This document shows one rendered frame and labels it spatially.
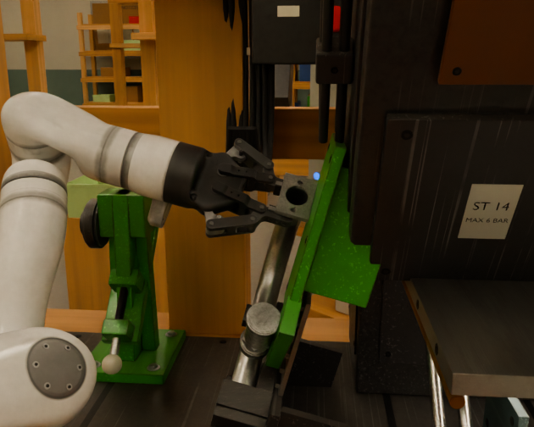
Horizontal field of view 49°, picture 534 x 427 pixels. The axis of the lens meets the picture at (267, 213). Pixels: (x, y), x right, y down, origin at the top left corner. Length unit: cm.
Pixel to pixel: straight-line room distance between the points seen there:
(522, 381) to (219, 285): 65
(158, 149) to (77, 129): 10
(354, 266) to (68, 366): 29
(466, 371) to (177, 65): 68
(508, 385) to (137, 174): 44
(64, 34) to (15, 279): 1125
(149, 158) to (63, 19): 1119
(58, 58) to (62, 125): 1119
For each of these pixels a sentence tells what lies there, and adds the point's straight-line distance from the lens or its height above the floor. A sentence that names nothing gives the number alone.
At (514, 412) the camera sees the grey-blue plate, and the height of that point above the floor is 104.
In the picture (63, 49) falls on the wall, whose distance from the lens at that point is 1184.
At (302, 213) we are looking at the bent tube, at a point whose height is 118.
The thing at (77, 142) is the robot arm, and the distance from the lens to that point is 70.
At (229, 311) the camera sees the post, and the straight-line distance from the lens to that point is 105.
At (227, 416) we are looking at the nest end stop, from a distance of 69.
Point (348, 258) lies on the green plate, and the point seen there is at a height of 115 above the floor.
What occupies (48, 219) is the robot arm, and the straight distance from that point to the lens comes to 65.
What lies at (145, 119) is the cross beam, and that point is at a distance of 108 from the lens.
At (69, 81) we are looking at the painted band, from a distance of 1181.
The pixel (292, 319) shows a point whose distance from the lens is 61.
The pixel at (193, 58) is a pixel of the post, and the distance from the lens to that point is 97.
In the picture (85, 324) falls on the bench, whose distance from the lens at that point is 116.
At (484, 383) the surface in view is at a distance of 47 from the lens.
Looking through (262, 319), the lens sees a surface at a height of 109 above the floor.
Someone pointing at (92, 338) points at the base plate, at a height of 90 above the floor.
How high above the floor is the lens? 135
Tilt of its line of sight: 14 degrees down
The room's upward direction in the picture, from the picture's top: straight up
